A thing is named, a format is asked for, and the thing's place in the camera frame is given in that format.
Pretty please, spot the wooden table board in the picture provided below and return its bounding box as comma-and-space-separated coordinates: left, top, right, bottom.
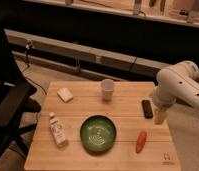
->
24, 81, 181, 171

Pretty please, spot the green ceramic bowl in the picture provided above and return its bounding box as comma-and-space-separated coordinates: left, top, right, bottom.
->
80, 115, 117, 153

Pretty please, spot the white rectangular block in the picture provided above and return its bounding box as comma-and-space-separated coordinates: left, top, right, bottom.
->
57, 88, 73, 102

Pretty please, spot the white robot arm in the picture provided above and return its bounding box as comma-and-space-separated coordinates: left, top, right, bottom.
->
152, 61, 199, 125

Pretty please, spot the black office chair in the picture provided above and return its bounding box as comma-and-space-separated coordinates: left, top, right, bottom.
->
0, 24, 41, 158

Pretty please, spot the black cable left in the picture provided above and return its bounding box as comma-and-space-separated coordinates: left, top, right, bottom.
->
12, 41, 48, 96

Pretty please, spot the black rectangular device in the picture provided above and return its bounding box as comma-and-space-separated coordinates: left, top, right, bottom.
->
142, 100, 153, 119

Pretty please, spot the orange carrot toy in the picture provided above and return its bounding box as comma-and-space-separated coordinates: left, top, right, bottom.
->
136, 131, 147, 153

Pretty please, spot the white plastic bottle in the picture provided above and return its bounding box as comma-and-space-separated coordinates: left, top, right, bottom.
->
49, 112, 67, 148

